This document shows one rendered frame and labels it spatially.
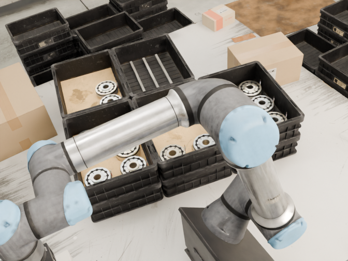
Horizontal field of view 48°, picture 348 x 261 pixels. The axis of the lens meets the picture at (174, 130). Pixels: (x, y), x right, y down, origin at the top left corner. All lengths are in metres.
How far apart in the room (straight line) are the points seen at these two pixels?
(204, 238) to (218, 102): 0.50
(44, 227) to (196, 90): 0.41
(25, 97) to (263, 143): 1.34
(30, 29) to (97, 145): 2.48
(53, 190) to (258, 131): 0.40
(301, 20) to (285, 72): 1.91
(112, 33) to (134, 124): 2.16
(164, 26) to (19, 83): 1.47
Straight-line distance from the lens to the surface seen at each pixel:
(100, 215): 1.58
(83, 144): 0.84
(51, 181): 0.79
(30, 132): 1.91
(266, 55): 1.99
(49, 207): 0.76
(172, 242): 1.51
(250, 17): 3.93
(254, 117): 0.76
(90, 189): 1.42
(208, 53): 2.28
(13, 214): 0.75
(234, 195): 1.21
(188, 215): 1.23
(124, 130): 0.84
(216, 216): 1.23
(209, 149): 1.45
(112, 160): 1.60
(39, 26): 3.27
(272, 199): 1.00
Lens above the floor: 2.03
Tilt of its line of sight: 46 degrees down
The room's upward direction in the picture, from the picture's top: 8 degrees counter-clockwise
